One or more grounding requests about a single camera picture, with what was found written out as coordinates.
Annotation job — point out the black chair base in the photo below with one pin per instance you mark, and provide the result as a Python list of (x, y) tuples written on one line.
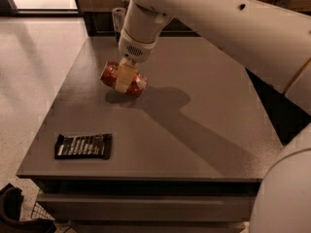
[(11, 199)]

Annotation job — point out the silver blue energy drink can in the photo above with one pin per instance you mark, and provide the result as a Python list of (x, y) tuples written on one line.
[(118, 15)]

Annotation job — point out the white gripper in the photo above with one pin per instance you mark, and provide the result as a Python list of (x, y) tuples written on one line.
[(135, 49)]

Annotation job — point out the wire basket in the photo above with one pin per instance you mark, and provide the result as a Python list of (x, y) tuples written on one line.
[(38, 212)]

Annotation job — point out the red coke can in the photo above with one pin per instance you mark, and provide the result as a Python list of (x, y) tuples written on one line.
[(109, 77)]

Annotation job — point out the right metal wall bracket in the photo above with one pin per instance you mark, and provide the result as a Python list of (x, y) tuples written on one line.
[(283, 3)]

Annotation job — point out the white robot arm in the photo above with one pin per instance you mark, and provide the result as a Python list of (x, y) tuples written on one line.
[(271, 41)]

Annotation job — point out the grey cabinet with drawers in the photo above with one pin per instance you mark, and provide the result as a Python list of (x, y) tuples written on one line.
[(187, 156)]

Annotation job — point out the black snack wrapper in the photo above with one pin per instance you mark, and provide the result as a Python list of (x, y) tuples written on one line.
[(83, 147)]

